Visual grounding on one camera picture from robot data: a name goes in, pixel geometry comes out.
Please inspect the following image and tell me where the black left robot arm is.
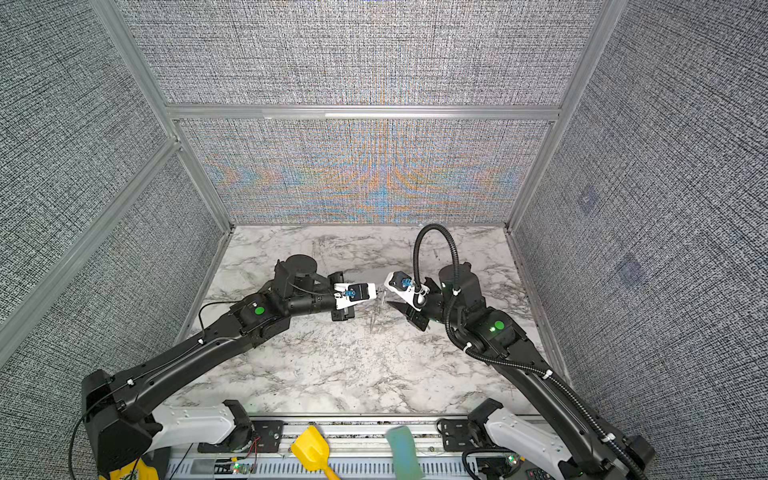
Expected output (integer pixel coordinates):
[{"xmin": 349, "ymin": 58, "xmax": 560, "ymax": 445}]
[{"xmin": 76, "ymin": 254, "xmax": 377, "ymax": 477}]

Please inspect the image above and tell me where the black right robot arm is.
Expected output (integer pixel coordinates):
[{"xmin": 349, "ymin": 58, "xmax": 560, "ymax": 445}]
[{"xmin": 385, "ymin": 262, "xmax": 655, "ymax": 479}]

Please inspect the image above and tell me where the yellow plastic scoop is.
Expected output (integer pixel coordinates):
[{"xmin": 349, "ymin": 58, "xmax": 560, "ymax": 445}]
[{"xmin": 290, "ymin": 425, "xmax": 340, "ymax": 480}]

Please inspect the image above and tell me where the teal green sponge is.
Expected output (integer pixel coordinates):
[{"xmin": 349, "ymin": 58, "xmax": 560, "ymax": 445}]
[{"xmin": 385, "ymin": 426, "xmax": 424, "ymax": 480}]

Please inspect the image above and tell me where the black remote control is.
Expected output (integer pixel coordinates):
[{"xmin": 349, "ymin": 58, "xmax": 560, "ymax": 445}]
[{"xmin": 525, "ymin": 468, "xmax": 554, "ymax": 480}]

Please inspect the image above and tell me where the yellow black work glove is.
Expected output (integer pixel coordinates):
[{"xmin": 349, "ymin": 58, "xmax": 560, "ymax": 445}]
[{"xmin": 107, "ymin": 459, "xmax": 159, "ymax": 480}]

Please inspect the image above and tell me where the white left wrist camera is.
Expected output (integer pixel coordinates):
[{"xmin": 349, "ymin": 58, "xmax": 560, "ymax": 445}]
[{"xmin": 333, "ymin": 283, "xmax": 377, "ymax": 310}]

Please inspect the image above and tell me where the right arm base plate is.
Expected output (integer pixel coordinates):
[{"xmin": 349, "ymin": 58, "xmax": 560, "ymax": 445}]
[{"xmin": 436, "ymin": 417, "xmax": 488, "ymax": 452}]

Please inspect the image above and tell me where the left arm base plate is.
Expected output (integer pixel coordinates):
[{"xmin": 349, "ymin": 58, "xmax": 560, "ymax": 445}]
[{"xmin": 197, "ymin": 420, "xmax": 285, "ymax": 454}]

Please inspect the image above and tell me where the black corrugated cable conduit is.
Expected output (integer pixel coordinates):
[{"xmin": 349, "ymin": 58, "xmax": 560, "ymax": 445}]
[{"xmin": 412, "ymin": 223, "xmax": 656, "ymax": 480}]

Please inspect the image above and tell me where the aluminium horizontal frame bar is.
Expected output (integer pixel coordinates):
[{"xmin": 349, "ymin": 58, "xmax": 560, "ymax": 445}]
[{"xmin": 165, "ymin": 104, "xmax": 561, "ymax": 122}]

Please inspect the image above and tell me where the aluminium corner frame post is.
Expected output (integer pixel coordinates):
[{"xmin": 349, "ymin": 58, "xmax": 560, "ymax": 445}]
[{"xmin": 90, "ymin": 1, "xmax": 234, "ymax": 232}]

